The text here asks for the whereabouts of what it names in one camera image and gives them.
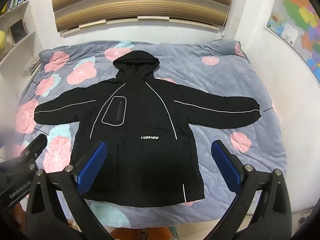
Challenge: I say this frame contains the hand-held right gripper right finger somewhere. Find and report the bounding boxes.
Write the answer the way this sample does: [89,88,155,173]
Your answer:
[211,140,298,240]

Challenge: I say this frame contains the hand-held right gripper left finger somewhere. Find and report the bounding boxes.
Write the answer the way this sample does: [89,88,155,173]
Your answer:
[25,140,115,240]

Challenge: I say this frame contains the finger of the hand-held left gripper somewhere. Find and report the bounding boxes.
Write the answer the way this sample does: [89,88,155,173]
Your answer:
[17,134,48,167]

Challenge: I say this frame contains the black hooded jacket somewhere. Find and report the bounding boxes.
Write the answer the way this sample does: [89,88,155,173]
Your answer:
[34,50,262,204]

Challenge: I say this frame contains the orange cloth item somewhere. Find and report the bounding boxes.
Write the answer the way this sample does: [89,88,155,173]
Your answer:
[110,226,157,240]

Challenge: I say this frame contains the grey floral blanket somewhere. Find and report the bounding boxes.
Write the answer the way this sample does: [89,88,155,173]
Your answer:
[15,40,288,233]

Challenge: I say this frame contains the white bookshelf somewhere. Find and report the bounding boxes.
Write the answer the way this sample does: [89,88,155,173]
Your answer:
[0,0,39,80]

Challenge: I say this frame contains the brown striped window blind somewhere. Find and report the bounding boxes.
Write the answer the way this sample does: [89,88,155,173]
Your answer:
[50,0,236,37]

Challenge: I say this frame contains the dark picture frame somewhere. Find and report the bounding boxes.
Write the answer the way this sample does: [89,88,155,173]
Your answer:
[9,20,27,45]

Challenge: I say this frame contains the white blind cord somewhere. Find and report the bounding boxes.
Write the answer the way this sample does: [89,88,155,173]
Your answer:
[220,0,232,40]

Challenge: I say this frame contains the colourful wall map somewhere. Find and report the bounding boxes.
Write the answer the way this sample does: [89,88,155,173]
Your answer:
[265,0,320,87]

